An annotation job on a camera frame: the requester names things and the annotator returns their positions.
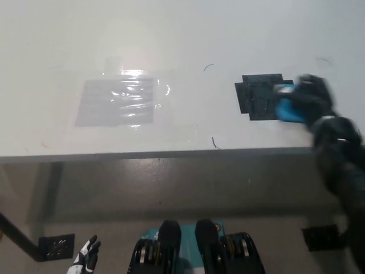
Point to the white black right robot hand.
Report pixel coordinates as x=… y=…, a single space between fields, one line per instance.
x=309 y=94

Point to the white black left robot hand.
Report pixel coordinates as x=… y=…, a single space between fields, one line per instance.
x=89 y=252

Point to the blue wavy sponge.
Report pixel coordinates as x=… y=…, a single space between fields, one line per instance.
x=288 y=111

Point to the black tape patch on table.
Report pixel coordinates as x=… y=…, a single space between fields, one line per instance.
x=256 y=95

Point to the grey table leg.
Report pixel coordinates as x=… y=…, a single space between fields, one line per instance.
x=42 y=194

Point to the clear glossy plastic film patch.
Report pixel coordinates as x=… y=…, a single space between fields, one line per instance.
x=117 y=101

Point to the black metal frame leg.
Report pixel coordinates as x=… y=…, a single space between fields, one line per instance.
x=18 y=238

